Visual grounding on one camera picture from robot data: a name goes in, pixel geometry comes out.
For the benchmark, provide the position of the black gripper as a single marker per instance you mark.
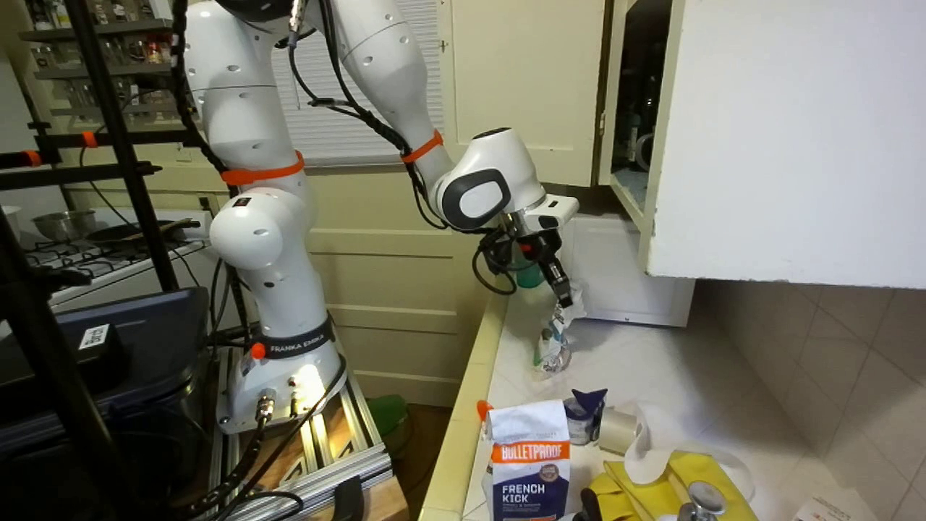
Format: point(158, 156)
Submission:
point(533, 236)

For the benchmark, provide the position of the white and green pack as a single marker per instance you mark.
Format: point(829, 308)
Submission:
point(553, 343)

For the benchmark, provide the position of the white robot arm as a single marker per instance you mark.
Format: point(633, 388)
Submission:
point(489, 189)

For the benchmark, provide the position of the open upper cabinet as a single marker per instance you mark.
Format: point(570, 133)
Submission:
point(633, 100)

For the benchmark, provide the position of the white cabinet door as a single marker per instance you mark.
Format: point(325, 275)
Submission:
point(792, 143)

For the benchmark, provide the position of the teal plastic cup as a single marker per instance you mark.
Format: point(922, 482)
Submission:
point(527, 275)

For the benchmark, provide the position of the white coffee bag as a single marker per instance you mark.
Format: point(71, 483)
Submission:
point(527, 462)

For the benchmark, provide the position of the dark storage bin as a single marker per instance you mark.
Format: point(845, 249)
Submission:
point(144, 363)

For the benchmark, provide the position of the black metal shelf rack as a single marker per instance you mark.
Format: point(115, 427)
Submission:
point(28, 298)

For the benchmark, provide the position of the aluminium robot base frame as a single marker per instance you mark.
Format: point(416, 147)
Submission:
point(333, 470)

